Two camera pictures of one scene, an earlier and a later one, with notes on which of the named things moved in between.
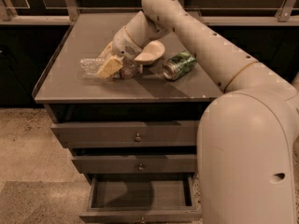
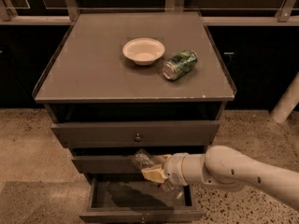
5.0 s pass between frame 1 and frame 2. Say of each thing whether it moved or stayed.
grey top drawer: stayed
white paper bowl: stayed
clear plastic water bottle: moved
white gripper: moved
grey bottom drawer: stayed
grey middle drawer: stayed
